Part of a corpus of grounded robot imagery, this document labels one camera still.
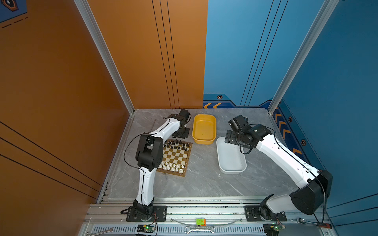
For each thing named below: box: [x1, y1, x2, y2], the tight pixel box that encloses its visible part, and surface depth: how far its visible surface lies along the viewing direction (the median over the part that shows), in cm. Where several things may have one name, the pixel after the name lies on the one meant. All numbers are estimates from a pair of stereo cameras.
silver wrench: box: [184, 226, 217, 235], surface depth 71 cm
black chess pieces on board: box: [163, 139, 190, 152], surface depth 99 cm
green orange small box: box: [195, 217, 207, 227], surface depth 71 cm
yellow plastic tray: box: [191, 114, 217, 146], surface depth 108 cm
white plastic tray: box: [216, 136, 248, 175], surface depth 92 cm
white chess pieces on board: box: [158, 161, 185, 174], surface depth 89 cm
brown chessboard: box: [156, 138, 193, 177], surface depth 94 cm
